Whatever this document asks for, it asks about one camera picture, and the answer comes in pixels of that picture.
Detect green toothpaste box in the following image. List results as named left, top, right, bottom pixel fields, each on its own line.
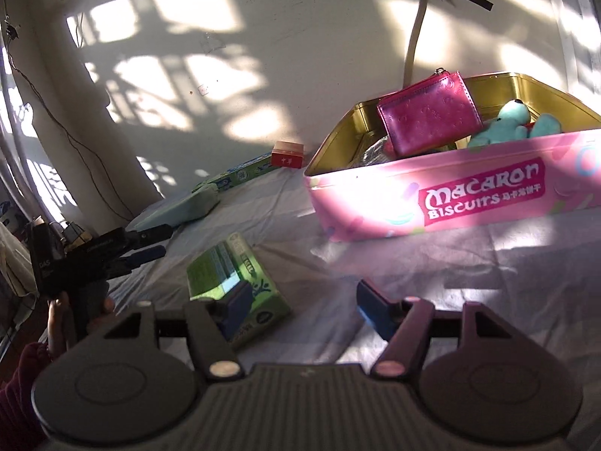
left=193, top=153, right=278, bottom=192

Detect magenta zip coin purse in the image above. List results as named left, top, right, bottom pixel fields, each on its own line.
left=377, top=69, right=483, bottom=158

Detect green medicine box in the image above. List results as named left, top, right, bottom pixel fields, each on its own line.
left=186, top=232, right=292, bottom=348

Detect patterned tissue pack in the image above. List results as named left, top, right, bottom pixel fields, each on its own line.
left=349, top=135, right=393, bottom=168

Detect red cigarette pack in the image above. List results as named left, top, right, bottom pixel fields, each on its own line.
left=271, top=141, right=305, bottom=169

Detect pink macaron biscuit tin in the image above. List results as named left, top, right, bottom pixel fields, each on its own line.
left=304, top=72, right=600, bottom=241

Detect teal plush bear toy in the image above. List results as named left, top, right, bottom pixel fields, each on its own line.
left=468, top=99, right=563, bottom=148

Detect striped blue bed sheet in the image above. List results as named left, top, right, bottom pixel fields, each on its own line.
left=111, top=170, right=600, bottom=450

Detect teal fabric pencil case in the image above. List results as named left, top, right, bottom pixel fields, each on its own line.
left=126, top=183, right=219, bottom=231

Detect thin dark wall wire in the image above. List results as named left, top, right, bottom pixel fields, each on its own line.
left=0, top=0, right=138, bottom=222

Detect white power cable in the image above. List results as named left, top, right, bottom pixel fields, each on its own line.
left=402, top=0, right=431, bottom=88

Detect white window frame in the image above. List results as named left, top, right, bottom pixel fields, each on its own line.
left=550, top=0, right=600, bottom=111

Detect person's left hand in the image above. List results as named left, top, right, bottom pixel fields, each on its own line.
left=47, top=292, right=115, bottom=360

